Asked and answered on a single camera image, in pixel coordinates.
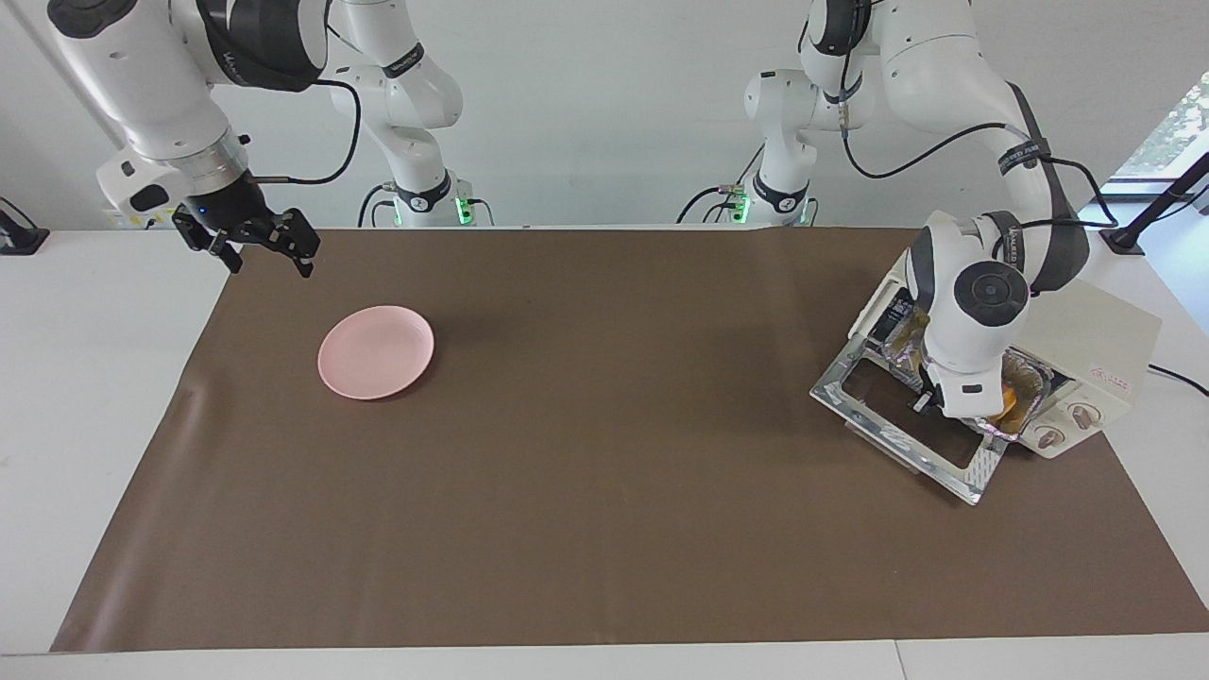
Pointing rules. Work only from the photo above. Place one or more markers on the white wall power outlet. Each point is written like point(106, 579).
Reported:
point(123, 220)

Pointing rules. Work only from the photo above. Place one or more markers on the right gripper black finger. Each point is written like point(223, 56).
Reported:
point(212, 244)
point(297, 236)

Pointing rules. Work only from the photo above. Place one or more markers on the white toaster oven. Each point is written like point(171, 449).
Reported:
point(1096, 331)

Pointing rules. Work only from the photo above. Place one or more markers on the glass oven door metal frame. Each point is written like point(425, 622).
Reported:
point(978, 472)

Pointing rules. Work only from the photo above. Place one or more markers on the beige oven knob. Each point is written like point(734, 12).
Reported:
point(1050, 437)
point(1086, 416)

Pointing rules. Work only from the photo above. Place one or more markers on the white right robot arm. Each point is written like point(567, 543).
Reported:
point(142, 85)

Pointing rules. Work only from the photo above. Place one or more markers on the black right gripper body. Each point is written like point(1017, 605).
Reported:
point(231, 208)

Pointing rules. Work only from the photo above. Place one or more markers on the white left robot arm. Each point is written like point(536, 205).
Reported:
point(973, 321)

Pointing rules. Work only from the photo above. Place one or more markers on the window with green trees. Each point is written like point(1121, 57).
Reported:
point(1181, 132)

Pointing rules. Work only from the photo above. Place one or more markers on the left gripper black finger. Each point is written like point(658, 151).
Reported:
point(924, 403)

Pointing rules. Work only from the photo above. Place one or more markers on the pink round plate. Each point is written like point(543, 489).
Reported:
point(376, 352)

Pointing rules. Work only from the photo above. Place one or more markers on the brown table mat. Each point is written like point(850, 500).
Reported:
point(604, 472)

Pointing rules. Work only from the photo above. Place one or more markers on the aluminium foil tray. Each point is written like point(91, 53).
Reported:
point(902, 354)

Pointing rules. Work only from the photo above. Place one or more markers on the black camera stand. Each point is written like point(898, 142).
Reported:
point(24, 241)
point(1124, 238)

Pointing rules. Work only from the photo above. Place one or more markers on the sliced yellow bread loaf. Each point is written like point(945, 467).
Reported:
point(1008, 401)

